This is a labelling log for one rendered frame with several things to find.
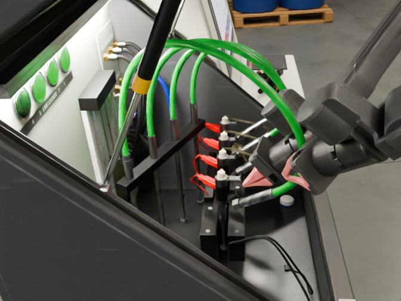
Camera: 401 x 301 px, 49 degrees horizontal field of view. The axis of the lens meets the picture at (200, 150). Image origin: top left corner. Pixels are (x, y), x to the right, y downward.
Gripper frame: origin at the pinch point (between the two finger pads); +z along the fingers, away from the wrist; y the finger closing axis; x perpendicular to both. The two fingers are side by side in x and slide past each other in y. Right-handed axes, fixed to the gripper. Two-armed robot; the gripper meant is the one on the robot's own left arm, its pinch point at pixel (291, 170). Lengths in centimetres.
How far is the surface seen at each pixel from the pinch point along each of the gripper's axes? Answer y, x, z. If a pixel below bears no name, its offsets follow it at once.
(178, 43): 2.6, -28.6, -1.0
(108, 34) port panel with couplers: -6, -46, 34
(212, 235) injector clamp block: 8.4, 4.9, 26.9
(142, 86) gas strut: 21.5, -24.0, -19.1
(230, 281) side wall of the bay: 22.8, 3.4, -4.1
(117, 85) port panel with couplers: -3, -36, 41
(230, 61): 0.3, -21.0, -6.0
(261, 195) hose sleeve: 4.1, 1.0, 6.6
